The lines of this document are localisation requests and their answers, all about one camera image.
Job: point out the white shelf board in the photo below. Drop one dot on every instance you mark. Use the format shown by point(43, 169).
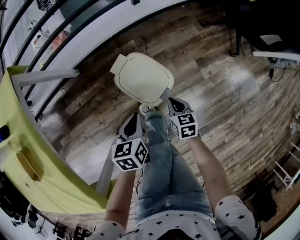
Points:
point(276, 55)

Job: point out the cream trash bin lid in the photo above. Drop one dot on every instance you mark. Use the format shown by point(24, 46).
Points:
point(143, 76)

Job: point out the person's white shoe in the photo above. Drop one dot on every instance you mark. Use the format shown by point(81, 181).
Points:
point(144, 109)

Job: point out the person's blue jeans legs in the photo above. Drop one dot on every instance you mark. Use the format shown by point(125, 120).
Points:
point(168, 173)

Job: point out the yellow-green table cloth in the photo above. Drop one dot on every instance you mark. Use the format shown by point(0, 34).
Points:
point(25, 122)

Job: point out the person's right forearm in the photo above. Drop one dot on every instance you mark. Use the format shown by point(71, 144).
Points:
point(206, 164)

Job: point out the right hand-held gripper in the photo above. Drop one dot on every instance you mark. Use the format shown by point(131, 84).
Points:
point(185, 126)

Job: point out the black glass partition frame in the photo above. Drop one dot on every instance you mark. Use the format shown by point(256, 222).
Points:
point(54, 50)

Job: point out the person's white star-print shirt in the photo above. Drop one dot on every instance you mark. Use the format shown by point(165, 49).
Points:
point(187, 225)

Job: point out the black standing fan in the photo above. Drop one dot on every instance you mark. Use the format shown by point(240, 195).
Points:
point(40, 230)

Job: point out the person's left forearm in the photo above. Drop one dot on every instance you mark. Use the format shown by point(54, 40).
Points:
point(122, 197)

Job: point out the wooden tissue box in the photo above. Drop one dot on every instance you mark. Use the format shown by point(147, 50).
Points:
point(30, 164)

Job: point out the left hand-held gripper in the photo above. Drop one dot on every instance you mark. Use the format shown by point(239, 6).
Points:
point(127, 154)

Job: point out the grey metal table frame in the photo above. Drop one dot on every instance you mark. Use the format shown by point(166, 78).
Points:
point(47, 76)

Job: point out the white metal rack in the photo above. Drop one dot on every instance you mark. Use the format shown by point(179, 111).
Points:
point(286, 173)

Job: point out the black bag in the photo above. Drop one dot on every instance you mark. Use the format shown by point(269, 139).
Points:
point(264, 199)

